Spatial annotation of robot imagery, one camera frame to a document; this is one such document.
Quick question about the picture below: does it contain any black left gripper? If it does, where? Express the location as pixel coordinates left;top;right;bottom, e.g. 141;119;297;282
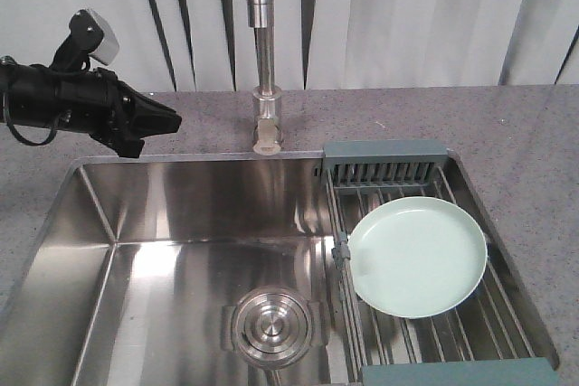
56;68;182;158

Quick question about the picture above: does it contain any light green round plate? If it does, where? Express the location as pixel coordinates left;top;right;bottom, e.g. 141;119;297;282
348;196;488;319

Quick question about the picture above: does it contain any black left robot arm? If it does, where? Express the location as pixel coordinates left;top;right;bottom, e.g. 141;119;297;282
1;56;182;158

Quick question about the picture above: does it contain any steel kitchen faucet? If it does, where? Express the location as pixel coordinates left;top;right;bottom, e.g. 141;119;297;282
247;0;283;156

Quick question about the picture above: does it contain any stainless steel sink basin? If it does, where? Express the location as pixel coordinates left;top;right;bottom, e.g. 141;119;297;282
0;150;560;386

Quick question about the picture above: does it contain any white pleated curtain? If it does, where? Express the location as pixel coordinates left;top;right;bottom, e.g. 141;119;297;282
1;0;578;91

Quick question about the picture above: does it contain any round steel sink drain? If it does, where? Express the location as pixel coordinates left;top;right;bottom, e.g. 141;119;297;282
220;286;330;370

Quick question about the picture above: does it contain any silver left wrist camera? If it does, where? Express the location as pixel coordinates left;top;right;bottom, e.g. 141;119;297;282
52;8;121;71

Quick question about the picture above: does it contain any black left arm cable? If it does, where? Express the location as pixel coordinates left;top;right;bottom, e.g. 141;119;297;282
2;87;73;147

